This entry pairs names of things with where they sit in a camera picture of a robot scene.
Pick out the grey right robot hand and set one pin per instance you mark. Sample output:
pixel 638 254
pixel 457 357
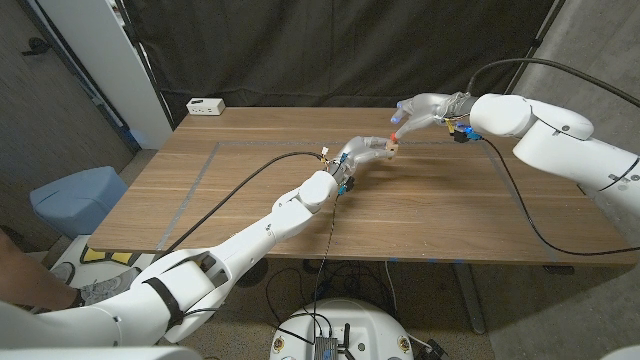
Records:
pixel 425 111

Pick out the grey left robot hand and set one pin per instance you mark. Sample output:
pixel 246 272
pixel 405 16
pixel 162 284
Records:
pixel 357 152

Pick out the wooden block with holes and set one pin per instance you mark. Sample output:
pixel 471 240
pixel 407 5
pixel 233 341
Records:
pixel 392 146

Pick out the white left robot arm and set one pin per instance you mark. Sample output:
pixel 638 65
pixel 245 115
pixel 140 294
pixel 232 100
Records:
pixel 250 245

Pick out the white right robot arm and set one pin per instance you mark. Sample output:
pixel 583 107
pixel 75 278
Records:
pixel 550 135

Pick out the black backdrop stand pole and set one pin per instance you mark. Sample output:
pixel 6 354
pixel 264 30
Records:
pixel 534 44
pixel 150 75

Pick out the white power strip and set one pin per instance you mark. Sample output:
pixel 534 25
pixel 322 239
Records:
pixel 205 106

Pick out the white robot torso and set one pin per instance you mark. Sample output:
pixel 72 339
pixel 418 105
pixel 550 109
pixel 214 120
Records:
pixel 360 325

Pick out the grey table leg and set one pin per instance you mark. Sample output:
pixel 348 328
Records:
pixel 470 300

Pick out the grey module on torso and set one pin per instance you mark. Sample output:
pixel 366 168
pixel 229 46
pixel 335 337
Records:
pixel 326 349

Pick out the white cabinet panel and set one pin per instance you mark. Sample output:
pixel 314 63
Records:
pixel 100 50

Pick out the yellow and black floor object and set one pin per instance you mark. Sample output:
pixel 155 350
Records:
pixel 100 256

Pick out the blue padded stool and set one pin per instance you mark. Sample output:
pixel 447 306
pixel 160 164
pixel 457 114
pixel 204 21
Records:
pixel 75 200

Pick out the person's bare limb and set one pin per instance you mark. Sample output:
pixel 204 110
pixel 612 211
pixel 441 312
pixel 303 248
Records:
pixel 30 285

